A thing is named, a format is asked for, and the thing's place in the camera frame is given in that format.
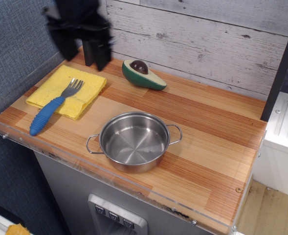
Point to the black vertical post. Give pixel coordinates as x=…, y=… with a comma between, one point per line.
x=276, y=87
x=91, y=52

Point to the clear acrylic counter guard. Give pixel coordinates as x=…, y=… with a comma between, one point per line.
x=202, y=179

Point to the black right vertical post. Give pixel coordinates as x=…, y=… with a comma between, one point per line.
x=276, y=87

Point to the grey toy fridge cabinet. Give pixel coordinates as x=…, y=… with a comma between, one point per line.
x=71, y=189

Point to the silver dispenser button panel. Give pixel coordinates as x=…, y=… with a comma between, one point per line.
x=111, y=219

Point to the black left vertical post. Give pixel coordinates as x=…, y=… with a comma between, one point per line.
x=91, y=52

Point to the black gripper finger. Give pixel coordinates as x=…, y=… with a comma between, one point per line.
x=102, y=51
x=65, y=44

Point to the blue handled metal fork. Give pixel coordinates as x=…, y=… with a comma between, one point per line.
x=43, y=116

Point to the yellow object bottom left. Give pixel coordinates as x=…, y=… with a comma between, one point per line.
x=17, y=229

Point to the toy avocado half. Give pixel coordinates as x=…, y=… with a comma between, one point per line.
x=137, y=73

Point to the stainless steel pot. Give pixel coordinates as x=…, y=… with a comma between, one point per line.
x=133, y=142

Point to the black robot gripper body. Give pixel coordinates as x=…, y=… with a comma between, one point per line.
x=69, y=20

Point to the white side cabinet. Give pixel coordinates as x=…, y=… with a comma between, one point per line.
x=271, y=164

